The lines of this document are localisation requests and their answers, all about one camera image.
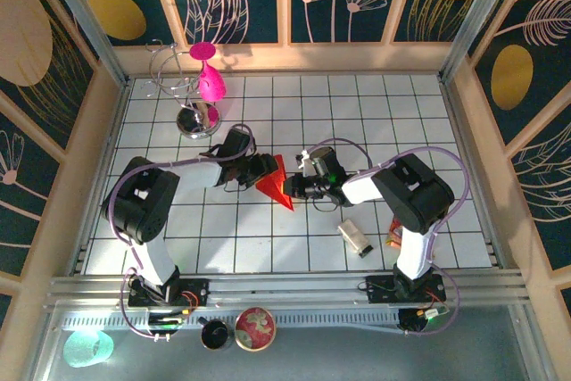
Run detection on red cloth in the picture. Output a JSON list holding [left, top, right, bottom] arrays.
[[254, 153, 296, 212]]

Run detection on pink wine glass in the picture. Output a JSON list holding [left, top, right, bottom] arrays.
[[187, 41, 228, 104]]

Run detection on small beige box device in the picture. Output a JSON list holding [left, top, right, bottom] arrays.
[[336, 219, 375, 260]]

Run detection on colourful fruit candy bag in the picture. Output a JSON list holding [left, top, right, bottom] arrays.
[[385, 218, 405, 248]]

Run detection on small electronics module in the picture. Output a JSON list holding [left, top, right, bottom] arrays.
[[146, 309, 188, 333], [398, 306, 451, 334]]

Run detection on red round patterned tin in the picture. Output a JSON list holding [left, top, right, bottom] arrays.
[[235, 307, 277, 352]]

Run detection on black mug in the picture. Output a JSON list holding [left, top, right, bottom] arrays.
[[197, 316, 234, 352]]

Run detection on teal plastic cup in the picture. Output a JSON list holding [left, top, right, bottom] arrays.
[[62, 329, 115, 369]]

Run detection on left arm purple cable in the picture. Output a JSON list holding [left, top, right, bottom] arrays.
[[107, 123, 258, 341]]

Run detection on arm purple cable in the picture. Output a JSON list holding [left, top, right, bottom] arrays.
[[306, 137, 472, 338], [107, 123, 258, 341]]

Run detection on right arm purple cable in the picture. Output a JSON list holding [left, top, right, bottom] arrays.
[[306, 137, 472, 338]]

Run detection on chrome wire glass stand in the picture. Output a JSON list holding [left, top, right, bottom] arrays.
[[145, 39, 223, 140]]

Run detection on aluminium mounting rail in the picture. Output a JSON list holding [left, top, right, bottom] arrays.
[[44, 269, 532, 311]]

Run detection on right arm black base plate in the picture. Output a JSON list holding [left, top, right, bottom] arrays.
[[365, 276, 446, 306]]

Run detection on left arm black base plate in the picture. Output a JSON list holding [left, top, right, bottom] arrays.
[[128, 277, 211, 309]]

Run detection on slotted grey cable duct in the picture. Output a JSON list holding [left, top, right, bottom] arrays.
[[62, 311, 402, 333]]

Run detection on aluminium frame post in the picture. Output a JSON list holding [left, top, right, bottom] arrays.
[[439, 0, 524, 83], [37, 0, 133, 87]]

